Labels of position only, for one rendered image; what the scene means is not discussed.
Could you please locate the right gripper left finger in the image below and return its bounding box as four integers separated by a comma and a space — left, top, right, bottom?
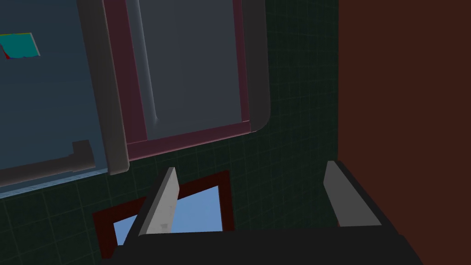
122, 167, 181, 246

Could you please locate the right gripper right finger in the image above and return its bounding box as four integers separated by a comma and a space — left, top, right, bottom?
323, 160, 400, 235

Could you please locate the grey angled bar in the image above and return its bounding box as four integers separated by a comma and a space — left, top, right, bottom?
0, 139, 97, 188

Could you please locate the dark red framed window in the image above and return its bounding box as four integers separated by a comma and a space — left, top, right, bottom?
92, 170, 235, 260

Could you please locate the grey door with maroon border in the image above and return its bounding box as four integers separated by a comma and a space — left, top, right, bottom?
103, 0, 251, 161

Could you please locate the teal wall picture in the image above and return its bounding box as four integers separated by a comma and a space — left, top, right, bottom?
0, 32, 41, 60

